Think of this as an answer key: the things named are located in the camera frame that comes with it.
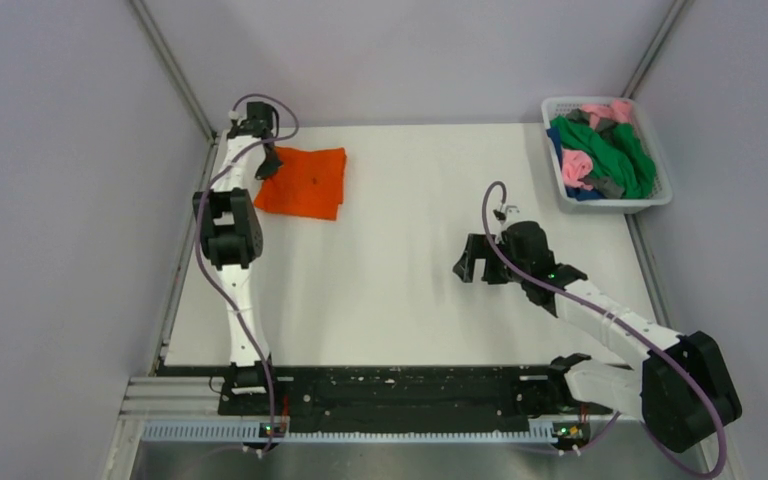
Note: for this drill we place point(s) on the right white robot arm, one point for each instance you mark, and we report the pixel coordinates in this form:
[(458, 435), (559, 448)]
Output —
[(677, 385)]

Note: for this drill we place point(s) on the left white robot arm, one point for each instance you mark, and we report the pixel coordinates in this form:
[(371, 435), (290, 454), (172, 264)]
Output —
[(230, 238)]

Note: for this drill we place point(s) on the grey slotted cable duct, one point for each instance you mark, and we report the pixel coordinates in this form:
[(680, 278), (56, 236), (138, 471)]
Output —
[(244, 431)]

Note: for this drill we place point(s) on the orange t-shirt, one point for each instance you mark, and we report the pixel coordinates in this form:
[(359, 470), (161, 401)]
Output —
[(309, 184)]

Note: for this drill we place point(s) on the blue t-shirt in basket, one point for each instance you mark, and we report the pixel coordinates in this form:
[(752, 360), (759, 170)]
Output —
[(578, 194)]

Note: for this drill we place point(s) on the pink t-shirt in basket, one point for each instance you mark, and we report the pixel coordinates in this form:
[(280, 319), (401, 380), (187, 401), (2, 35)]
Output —
[(590, 148)]

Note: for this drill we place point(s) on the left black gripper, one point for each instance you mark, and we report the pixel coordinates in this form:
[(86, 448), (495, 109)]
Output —
[(266, 171)]

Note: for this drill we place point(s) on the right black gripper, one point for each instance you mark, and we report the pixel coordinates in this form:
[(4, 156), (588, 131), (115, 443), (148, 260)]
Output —
[(476, 248)]

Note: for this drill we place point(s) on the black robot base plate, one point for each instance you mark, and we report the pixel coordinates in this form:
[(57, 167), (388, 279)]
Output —
[(400, 399)]

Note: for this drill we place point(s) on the grey t-shirt in basket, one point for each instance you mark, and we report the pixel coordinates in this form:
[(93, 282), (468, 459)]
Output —
[(605, 186)]

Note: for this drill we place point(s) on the white plastic laundry basket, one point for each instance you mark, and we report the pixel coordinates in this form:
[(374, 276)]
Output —
[(661, 193)]

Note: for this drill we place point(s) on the green t-shirt in basket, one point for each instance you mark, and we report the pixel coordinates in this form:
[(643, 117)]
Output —
[(642, 163)]

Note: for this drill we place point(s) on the aluminium frame rail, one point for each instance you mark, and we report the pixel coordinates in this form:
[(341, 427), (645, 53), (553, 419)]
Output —
[(171, 398)]

